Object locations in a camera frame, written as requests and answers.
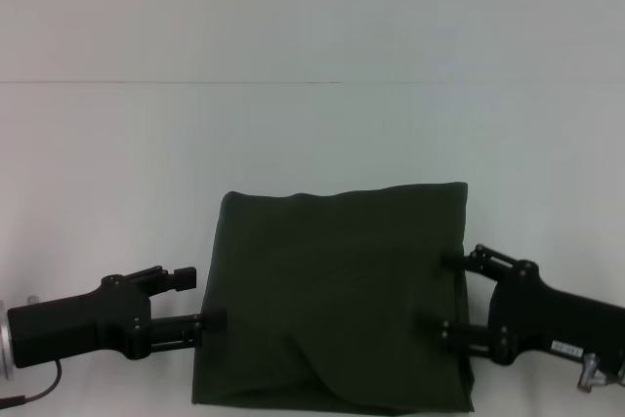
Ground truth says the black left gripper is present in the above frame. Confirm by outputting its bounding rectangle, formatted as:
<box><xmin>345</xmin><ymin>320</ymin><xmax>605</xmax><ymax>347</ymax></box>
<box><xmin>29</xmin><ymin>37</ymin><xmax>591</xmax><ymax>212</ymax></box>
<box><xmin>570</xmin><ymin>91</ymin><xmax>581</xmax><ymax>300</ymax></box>
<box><xmin>6</xmin><ymin>265</ymin><xmax>229</xmax><ymax>370</ymax></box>

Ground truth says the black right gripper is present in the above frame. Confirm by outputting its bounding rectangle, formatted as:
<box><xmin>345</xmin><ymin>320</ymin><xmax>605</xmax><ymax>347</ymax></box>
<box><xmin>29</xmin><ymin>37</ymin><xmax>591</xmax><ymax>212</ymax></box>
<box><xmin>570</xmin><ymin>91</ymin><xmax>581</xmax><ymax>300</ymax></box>
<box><xmin>413</xmin><ymin>242</ymin><xmax>625</xmax><ymax>370</ymax></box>

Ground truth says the dark green t-shirt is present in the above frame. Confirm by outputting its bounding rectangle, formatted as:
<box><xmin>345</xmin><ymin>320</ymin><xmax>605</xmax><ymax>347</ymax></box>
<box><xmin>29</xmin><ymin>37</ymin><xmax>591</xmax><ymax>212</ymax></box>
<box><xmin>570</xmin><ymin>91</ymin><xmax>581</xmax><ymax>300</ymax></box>
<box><xmin>188</xmin><ymin>181</ymin><xmax>477</xmax><ymax>413</ymax></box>

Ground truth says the dark left arm cable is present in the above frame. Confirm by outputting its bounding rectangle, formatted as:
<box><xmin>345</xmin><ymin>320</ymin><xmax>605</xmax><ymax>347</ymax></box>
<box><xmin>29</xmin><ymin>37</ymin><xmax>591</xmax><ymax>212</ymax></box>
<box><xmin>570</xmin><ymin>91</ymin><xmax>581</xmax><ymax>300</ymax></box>
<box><xmin>0</xmin><ymin>359</ymin><xmax>63</xmax><ymax>406</ymax></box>

